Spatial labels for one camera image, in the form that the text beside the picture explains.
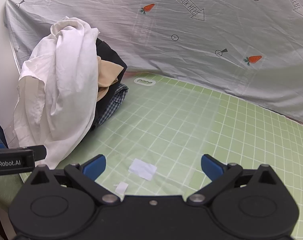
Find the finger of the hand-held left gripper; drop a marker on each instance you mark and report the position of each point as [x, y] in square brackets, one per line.
[40, 152]

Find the light green cloth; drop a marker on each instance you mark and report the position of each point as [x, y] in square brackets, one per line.
[6, 187]

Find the white pants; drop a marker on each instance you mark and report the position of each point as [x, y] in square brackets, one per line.
[64, 85]

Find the grey printed sheet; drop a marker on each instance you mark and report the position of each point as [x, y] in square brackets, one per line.
[179, 30]

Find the beige garment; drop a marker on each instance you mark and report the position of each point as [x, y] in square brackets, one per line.
[107, 76]

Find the green grid mat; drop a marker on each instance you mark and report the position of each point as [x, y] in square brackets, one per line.
[179, 130]

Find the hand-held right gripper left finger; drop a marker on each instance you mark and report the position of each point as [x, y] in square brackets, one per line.
[95, 167]

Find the large white paper scrap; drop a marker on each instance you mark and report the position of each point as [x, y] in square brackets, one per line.
[142, 169]

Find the black garment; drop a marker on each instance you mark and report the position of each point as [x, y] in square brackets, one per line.
[109, 52]

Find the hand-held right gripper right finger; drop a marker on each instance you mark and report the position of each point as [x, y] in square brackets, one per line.
[211, 167]

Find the blue plaid shirt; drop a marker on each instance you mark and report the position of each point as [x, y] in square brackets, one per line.
[114, 101]

